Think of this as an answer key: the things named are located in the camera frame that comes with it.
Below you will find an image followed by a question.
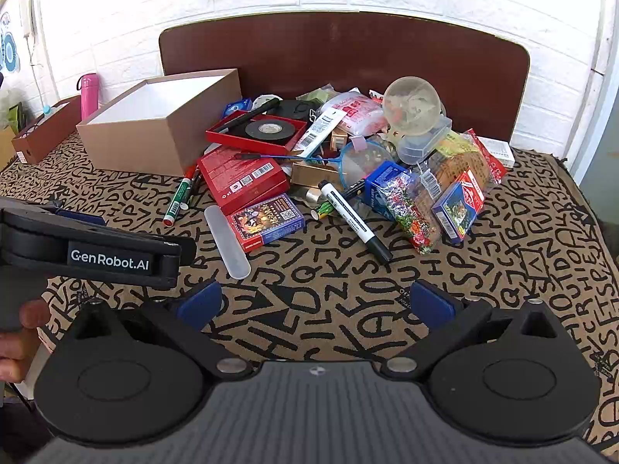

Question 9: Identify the pink white packet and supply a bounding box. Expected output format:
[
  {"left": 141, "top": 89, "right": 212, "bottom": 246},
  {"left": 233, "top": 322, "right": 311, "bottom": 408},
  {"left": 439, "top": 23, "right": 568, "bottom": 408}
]
[{"left": 328, "top": 88, "right": 388, "bottom": 137}]

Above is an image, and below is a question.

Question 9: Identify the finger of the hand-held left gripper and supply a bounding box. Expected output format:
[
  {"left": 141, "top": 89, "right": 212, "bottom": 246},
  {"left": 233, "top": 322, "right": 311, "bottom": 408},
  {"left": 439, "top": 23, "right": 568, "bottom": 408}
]
[
  {"left": 51, "top": 206, "right": 108, "bottom": 228},
  {"left": 0, "top": 197, "right": 197, "bottom": 268}
]

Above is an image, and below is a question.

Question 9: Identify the small white box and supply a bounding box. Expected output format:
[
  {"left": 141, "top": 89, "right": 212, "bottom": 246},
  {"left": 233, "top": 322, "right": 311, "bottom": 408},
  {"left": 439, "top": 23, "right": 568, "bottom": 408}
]
[{"left": 484, "top": 138, "right": 516, "bottom": 168}]

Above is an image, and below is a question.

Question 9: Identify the green leafy packet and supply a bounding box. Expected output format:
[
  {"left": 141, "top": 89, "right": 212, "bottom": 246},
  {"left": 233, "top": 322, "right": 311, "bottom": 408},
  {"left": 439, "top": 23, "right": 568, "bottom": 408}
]
[{"left": 0, "top": 101, "right": 26, "bottom": 132}]

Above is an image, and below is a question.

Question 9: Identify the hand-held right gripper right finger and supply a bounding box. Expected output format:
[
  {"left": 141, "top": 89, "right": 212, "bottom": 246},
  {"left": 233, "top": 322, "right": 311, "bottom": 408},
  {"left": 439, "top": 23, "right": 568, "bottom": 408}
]
[{"left": 380, "top": 278, "right": 569, "bottom": 380}]

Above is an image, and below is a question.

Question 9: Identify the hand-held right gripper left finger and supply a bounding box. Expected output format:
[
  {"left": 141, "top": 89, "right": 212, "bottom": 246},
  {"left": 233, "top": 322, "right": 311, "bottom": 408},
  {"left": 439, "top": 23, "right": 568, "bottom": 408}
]
[{"left": 63, "top": 278, "right": 255, "bottom": 380}]

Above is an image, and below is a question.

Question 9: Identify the blue wall sticker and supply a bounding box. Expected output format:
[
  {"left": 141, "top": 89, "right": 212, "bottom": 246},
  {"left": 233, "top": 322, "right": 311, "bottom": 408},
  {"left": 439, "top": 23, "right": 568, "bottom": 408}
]
[{"left": 0, "top": 10, "right": 21, "bottom": 74}]

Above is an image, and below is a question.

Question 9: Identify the red tray box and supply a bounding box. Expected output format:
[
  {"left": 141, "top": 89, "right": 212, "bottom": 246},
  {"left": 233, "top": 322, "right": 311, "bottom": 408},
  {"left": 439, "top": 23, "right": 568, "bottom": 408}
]
[{"left": 205, "top": 110, "right": 309, "bottom": 154}]

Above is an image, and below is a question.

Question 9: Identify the clear plastic container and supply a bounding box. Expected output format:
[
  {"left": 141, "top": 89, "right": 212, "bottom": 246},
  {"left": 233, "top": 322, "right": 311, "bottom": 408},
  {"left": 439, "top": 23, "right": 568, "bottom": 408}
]
[{"left": 397, "top": 116, "right": 453, "bottom": 165}]

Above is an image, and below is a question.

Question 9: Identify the blue white playing card box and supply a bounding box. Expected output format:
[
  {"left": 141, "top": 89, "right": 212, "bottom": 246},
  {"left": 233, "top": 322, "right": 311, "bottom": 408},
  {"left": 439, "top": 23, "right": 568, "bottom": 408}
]
[{"left": 431, "top": 169, "right": 486, "bottom": 245}]

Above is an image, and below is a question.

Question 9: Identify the blue carton box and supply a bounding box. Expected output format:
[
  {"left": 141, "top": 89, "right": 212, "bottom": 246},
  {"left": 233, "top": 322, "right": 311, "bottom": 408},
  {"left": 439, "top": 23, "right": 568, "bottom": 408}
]
[{"left": 364, "top": 160, "right": 412, "bottom": 219}]

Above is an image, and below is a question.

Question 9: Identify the plain cardboard carton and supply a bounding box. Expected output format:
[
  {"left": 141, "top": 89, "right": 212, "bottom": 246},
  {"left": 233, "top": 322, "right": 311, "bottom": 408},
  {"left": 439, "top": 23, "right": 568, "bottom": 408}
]
[{"left": 0, "top": 126, "right": 20, "bottom": 167}]

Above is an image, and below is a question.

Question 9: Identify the person's left hand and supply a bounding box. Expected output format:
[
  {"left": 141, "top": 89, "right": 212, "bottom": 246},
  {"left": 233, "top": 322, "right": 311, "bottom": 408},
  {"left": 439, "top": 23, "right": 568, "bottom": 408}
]
[{"left": 0, "top": 299, "right": 50, "bottom": 384}]

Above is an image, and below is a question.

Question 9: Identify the gold box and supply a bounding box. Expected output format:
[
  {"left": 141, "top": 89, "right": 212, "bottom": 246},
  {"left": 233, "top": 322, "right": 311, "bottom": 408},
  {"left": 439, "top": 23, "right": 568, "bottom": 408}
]
[{"left": 290, "top": 161, "right": 344, "bottom": 190}]

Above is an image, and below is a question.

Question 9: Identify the red snack packet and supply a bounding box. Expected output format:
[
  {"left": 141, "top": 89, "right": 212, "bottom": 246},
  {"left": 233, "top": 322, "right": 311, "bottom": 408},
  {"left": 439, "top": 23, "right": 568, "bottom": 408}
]
[{"left": 465, "top": 128, "right": 508, "bottom": 184}]

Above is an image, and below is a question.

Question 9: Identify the black white marker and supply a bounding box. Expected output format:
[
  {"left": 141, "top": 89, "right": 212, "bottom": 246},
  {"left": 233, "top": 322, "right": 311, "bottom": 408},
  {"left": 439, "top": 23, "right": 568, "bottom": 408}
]
[{"left": 317, "top": 180, "right": 394, "bottom": 264}]

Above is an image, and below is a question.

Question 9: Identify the white wall power strip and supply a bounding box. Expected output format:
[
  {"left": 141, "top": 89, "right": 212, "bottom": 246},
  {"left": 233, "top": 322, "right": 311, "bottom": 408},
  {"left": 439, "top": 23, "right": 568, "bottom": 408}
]
[{"left": 19, "top": 0, "right": 34, "bottom": 39}]

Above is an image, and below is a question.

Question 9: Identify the thin dark pen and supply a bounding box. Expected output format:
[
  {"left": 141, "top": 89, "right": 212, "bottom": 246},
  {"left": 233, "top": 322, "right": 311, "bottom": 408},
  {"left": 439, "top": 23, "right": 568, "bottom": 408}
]
[{"left": 186, "top": 168, "right": 203, "bottom": 208}]

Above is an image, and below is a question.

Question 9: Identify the red green marker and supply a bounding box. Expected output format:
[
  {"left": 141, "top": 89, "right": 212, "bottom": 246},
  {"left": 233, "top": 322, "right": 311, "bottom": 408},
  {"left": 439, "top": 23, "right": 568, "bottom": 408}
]
[{"left": 162, "top": 164, "right": 197, "bottom": 227}]

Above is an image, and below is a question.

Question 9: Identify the narrow brown box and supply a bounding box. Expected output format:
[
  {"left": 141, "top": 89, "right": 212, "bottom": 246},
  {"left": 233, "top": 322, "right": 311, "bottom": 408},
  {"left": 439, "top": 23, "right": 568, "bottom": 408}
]
[{"left": 10, "top": 96, "right": 82, "bottom": 164}]

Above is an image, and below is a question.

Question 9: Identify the yellow noodle bag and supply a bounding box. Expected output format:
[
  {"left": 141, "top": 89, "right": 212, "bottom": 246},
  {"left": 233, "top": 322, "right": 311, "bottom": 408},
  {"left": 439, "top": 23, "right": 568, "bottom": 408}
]
[{"left": 423, "top": 130, "right": 496, "bottom": 195}]

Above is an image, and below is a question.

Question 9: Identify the white barcode packet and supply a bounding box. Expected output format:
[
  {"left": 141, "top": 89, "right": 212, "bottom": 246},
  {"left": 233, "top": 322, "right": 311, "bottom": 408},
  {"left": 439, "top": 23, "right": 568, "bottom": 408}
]
[{"left": 290, "top": 108, "right": 347, "bottom": 154}]

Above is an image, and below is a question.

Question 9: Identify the brown wooden headboard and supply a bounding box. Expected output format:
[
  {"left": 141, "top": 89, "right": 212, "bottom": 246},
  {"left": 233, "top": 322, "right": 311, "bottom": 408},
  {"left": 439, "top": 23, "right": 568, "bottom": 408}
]
[{"left": 159, "top": 11, "right": 531, "bottom": 143}]

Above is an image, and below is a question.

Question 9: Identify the pink thermos bottle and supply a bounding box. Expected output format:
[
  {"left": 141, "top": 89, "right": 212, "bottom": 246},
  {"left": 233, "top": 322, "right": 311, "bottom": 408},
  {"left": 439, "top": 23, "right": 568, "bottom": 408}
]
[{"left": 76, "top": 73, "right": 100, "bottom": 121}]

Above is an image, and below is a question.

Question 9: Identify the black tape roll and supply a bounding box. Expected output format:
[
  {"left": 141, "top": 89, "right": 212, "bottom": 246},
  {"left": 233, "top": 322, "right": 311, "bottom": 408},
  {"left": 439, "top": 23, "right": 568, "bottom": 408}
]
[{"left": 244, "top": 118, "right": 292, "bottom": 140}]

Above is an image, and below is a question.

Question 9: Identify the brown cardboard box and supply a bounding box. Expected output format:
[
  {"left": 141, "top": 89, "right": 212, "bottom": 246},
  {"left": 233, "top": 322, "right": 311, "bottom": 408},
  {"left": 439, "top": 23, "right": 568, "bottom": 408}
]
[{"left": 76, "top": 68, "right": 243, "bottom": 177}]

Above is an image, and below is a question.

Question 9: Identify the red-edged playing card box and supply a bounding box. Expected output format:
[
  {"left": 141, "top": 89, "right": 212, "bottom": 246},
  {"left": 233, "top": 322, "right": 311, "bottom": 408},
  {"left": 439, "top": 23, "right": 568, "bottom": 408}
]
[{"left": 227, "top": 194, "right": 307, "bottom": 252}]

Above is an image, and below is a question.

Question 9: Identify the colourful candy bag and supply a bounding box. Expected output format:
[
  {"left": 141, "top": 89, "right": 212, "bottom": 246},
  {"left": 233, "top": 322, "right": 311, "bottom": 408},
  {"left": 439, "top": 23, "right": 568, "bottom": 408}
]
[{"left": 381, "top": 173, "right": 442, "bottom": 255}]

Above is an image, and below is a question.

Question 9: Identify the black pen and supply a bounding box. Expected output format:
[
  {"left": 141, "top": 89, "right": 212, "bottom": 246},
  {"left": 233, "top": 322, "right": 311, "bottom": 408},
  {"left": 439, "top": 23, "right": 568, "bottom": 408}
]
[{"left": 213, "top": 98, "right": 281, "bottom": 134}]

